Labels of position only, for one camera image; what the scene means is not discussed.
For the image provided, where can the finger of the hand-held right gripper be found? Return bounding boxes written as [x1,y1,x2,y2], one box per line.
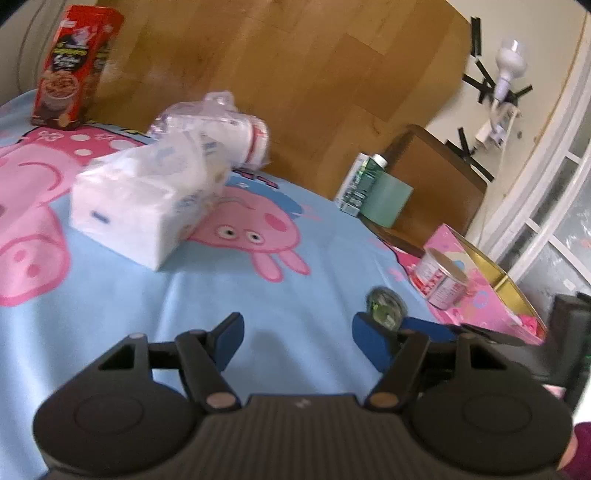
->
[460,323,551,385]

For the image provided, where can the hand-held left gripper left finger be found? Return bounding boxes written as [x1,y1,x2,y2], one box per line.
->
[97,311,245,413]

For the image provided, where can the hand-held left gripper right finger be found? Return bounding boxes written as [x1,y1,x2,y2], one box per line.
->
[352,311,509,412]

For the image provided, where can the dark round object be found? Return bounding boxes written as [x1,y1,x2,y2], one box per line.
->
[367,286,404,331]

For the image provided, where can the pink printed box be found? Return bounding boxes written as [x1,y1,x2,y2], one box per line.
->
[385,223,551,347]

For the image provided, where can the blue printed blanket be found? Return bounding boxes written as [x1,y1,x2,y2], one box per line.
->
[0,88,459,416]

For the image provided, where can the red and white tin can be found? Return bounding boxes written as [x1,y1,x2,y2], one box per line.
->
[410,247,481,311]

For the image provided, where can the person's dark purple clothing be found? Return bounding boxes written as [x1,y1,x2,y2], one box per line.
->
[561,413,591,480]

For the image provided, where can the green drink carton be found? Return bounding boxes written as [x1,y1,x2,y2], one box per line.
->
[333,152,389,217]

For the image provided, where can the white tissue pack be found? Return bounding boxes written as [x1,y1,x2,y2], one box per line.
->
[69,134,232,272]

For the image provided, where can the clear bag of paper cups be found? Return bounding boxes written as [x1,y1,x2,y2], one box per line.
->
[148,91,271,169]

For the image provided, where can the white power adapter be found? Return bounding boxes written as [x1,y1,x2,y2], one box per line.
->
[475,104,519,149]

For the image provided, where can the wooden headboard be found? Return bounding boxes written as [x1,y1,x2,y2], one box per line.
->
[85,0,472,205]

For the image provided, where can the white light bulb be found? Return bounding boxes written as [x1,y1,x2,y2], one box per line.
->
[492,39,527,105]

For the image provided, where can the red snack box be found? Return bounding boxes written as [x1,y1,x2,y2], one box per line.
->
[30,4,125,132]

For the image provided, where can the white window frame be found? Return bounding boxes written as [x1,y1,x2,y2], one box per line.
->
[489,46,591,302]

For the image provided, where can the white cable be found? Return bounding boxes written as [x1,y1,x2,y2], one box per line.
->
[480,143,508,259]

